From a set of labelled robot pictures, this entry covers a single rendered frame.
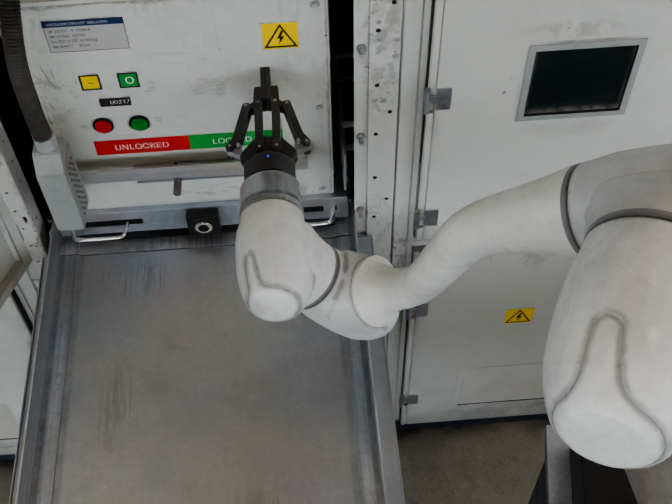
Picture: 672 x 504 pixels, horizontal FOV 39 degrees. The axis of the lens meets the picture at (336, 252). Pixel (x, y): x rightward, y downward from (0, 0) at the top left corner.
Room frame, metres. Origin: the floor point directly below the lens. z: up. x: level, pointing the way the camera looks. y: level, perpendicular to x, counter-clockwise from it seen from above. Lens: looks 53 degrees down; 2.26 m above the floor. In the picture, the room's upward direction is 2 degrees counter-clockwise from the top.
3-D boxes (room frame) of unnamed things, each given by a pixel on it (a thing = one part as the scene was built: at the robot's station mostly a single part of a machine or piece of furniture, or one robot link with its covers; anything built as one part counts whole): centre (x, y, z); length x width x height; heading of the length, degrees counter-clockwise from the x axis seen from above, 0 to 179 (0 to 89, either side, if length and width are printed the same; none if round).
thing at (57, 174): (1.04, 0.45, 1.09); 0.08 x 0.05 x 0.17; 3
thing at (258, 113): (1.00, 0.11, 1.23); 0.11 x 0.01 x 0.04; 5
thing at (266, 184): (0.86, 0.09, 1.23); 0.09 x 0.06 x 0.09; 93
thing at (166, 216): (1.13, 0.25, 0.89); 0.54 x 0.05 x 0.06; 93
